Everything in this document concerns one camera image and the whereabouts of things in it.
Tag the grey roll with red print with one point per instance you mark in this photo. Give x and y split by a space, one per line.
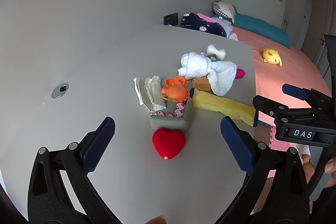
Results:
170 123

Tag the white tissue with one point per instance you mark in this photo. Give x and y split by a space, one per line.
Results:
302 149

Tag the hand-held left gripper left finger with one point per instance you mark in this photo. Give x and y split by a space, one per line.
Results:
98 145

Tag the pink plastic toy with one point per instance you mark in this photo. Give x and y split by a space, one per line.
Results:
240 74

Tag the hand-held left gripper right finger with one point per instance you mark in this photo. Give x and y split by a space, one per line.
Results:
236 145

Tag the grey wardrobe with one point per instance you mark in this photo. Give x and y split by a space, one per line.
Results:
302 8

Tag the teal pillow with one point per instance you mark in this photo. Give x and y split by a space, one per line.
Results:
262 28

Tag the yellow cloth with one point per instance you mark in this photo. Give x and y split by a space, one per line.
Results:
223 106

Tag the orange plastic toy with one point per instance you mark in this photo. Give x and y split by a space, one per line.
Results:
176 91

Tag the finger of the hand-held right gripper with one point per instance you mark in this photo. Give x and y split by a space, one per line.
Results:
295 91
265 104

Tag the light blue folded blanket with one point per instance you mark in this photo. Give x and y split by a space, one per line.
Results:
221 23

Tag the brown plush toy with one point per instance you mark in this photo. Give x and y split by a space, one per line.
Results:
202 85

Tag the yellow chick plush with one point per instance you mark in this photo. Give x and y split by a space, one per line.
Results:
271 56

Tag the black stand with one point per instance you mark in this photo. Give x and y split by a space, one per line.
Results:
331 53

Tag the person's right hand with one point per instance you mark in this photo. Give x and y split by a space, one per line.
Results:
307 167

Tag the plaid patchwork pillow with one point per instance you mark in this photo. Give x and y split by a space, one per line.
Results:
224 10

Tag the white quilted towel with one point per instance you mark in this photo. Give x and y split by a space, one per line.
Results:
199 65

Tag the navy printed blanket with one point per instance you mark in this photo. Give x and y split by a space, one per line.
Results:
199 24

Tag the lined paper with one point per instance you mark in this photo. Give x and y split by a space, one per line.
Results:
147 90

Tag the red heart plush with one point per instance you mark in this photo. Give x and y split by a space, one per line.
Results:
169 144

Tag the white bone toy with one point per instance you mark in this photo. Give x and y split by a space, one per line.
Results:
216 51

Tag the person's left hand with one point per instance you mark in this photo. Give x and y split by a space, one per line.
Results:
157 220

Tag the black wall socket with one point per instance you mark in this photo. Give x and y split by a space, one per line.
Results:
170 19

